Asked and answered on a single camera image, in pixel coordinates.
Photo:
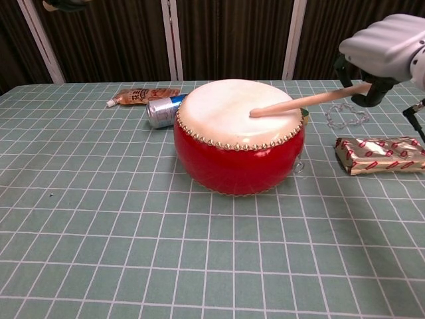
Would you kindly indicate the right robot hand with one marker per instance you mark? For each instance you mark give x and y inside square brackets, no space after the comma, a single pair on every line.
[382,46]

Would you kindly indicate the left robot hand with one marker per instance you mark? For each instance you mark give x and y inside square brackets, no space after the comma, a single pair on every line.
[68,5]

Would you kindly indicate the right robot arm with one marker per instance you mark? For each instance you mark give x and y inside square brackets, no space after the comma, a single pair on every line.
[420,64]

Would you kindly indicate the green yellow sponge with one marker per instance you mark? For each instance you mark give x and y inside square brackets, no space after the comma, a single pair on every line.
[306,116]

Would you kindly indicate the blue silver drink can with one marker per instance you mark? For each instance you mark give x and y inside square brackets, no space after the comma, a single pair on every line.
[161,111]

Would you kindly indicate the red drum white skin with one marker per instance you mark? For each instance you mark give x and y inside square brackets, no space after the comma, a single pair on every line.
[232,159]

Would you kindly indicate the green grid cutting mat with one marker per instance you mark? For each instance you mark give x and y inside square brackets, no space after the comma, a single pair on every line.
[133,232]

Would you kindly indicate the gold foil wrapped package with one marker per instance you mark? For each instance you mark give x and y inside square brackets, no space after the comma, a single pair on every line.
[378,156]

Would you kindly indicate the brown sauce pouch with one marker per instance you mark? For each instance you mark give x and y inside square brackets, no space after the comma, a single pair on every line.
[142,95]

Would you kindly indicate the white partition frame post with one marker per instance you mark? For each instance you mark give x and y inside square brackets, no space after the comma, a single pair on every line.
[293,43]
[172,43]
[43,46]

